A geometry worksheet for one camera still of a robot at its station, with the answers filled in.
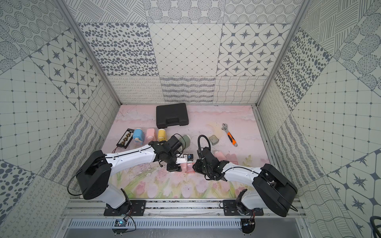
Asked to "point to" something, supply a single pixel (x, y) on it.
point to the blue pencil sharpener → (138, 135)
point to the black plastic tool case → (171, 115)
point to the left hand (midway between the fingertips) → (184, 165)
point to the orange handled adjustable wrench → (229, 135)
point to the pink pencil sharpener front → (151, 134)
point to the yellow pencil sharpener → (161, 135)
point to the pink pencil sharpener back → (190, 168)
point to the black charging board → (126, 139)
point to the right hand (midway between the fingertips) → (194, 168)
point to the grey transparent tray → (214, 140)
